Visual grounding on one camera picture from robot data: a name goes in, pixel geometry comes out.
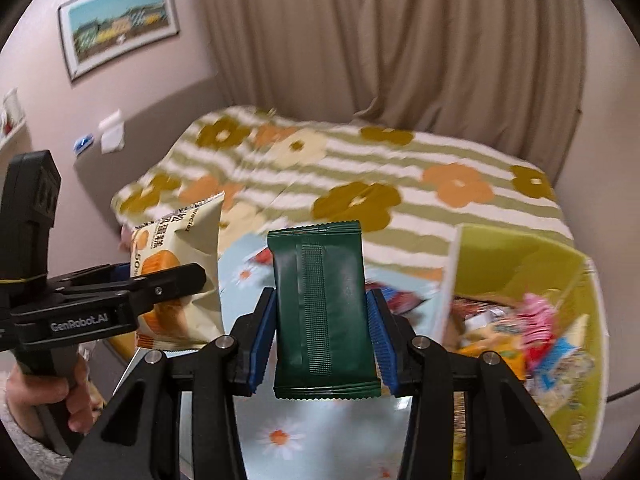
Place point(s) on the striped floral blanket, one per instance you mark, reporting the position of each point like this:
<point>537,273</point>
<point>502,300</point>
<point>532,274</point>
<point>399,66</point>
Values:
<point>400,160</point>

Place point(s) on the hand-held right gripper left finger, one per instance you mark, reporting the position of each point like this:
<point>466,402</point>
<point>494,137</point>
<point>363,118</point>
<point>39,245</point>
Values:
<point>262,342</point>

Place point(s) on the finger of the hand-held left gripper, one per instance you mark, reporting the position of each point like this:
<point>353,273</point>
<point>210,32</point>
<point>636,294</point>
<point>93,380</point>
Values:
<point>100,276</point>
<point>170,282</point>

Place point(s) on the pile of snack packets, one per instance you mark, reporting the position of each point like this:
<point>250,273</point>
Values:
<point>530,320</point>

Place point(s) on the person's left hand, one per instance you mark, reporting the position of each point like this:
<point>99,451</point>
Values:
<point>45,390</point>

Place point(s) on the dark green snack packet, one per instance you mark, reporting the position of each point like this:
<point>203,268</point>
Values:
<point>320,310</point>

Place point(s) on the person's left forearm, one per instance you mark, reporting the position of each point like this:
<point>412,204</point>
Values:
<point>25,445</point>

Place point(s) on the blue and white wall holder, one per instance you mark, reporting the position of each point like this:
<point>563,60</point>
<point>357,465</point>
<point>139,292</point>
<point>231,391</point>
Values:
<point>84,143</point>

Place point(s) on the green cardboard box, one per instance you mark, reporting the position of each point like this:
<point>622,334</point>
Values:
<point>505,265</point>

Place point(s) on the framed landscape picture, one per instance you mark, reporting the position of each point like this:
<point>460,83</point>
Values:
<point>117,22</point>

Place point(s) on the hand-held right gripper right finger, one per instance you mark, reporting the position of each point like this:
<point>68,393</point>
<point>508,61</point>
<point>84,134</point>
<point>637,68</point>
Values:
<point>381,347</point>

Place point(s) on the cream orange cake packet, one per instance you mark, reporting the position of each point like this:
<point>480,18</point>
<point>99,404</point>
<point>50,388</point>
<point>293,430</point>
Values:
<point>185,240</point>

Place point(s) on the beige curtain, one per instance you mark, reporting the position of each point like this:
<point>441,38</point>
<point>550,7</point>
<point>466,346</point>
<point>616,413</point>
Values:
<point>390,35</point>

